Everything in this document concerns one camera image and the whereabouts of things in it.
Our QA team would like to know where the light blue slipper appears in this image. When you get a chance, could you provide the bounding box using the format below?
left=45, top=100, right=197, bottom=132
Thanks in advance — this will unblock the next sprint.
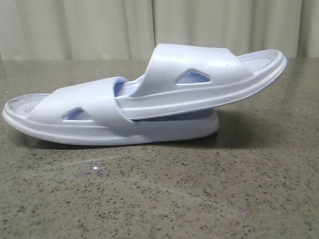
left=115, top=44, right=287, bottom=120
left=2, top=77, right=219, bottom=145

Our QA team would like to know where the pale green curtain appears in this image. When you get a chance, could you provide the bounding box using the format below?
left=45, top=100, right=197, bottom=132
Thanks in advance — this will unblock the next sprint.
left=0, top=0, right=319, bottom=60

